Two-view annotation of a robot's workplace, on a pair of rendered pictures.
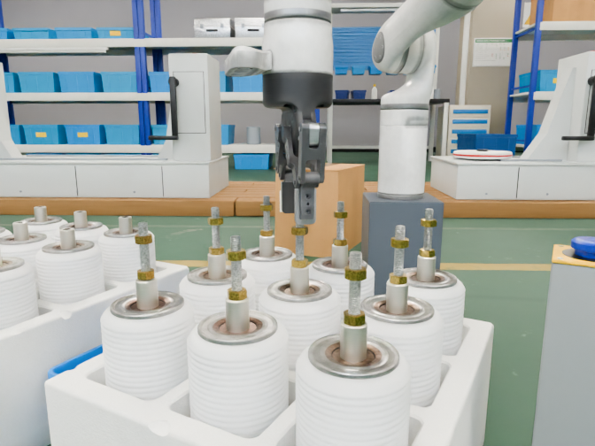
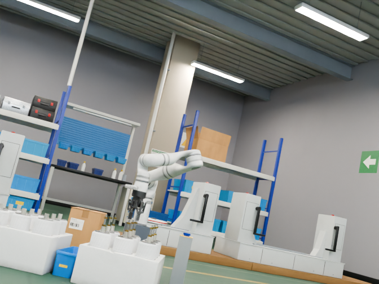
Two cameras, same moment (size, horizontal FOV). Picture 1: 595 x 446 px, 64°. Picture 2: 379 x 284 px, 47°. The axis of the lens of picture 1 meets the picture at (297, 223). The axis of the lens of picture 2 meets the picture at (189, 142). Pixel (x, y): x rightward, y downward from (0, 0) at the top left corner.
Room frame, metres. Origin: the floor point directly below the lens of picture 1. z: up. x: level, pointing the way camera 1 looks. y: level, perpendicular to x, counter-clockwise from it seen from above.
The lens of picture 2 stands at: (-1.68, 0.83, 0.42)
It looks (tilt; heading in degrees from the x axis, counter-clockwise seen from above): 9 degrees up; 335
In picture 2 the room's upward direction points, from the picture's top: 12 degrees clockwise
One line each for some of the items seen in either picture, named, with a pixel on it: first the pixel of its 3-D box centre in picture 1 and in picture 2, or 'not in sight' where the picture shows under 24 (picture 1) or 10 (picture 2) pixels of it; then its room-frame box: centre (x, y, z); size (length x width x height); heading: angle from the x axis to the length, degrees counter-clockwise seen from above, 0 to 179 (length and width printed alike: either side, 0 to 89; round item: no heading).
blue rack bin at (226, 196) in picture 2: not in sight; (230, 198); (5.19, -3.49, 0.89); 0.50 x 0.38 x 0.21; 176
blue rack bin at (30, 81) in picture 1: (49, 84); not in sight; (5.41, 2.71, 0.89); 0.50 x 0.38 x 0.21; 179
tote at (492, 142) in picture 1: (484, 152); (148, 222); (4.90, -1.90, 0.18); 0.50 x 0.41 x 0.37; 2
